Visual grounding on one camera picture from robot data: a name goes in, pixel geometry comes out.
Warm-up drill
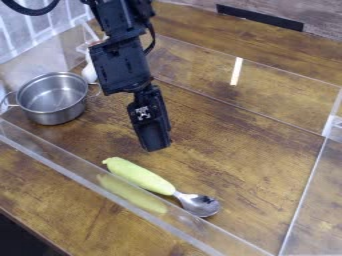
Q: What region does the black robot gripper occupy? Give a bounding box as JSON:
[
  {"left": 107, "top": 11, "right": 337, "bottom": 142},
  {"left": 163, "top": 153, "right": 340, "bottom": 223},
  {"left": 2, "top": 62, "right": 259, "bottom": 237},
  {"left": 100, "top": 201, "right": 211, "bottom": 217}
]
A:
[{"left": 90, "top": 37, "right": 171, "bottom": 152}]

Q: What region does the green handled metal spoon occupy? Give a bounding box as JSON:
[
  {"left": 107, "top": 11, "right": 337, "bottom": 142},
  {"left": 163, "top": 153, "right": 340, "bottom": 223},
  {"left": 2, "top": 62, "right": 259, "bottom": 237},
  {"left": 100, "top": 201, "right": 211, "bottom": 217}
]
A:
[{"left": 102, "top": 157, "right": 221, "bottom": 218}]

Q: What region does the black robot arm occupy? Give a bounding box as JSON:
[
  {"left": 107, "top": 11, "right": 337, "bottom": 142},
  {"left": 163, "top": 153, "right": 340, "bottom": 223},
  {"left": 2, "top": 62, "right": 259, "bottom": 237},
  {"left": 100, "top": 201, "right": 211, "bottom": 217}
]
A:
[{"left": 80, "top": 0, "right": 171, "bottom": 152}]

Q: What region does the white mushroom toy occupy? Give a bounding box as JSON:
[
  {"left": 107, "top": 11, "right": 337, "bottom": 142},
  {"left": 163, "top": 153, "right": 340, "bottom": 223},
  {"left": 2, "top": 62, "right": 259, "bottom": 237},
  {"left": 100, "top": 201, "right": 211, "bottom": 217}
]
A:
[{"left": 82, "top": 52, "right": 98, "bottom": 83}]

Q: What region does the small steel pot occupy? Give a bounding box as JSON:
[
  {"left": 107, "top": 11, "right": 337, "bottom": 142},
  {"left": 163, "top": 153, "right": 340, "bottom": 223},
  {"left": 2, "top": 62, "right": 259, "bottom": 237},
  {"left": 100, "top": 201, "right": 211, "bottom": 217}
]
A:
[{"left": 0, "top": 72, "right": 102, "bottom": 126}]

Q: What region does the black strip on table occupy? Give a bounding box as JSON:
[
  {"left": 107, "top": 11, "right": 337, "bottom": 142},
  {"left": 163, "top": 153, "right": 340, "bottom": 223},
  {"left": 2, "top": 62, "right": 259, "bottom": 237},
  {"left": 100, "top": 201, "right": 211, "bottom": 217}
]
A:
[{"left": 217, "top": 4, "right": 305, "bottom": 32}]

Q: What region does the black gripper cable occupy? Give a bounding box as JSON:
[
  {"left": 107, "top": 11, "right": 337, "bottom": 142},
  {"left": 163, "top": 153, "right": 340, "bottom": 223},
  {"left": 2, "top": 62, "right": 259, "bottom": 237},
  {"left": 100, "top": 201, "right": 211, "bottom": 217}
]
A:
[{"left": 0, "top": 0, "right": 158, "bottom": 56}]

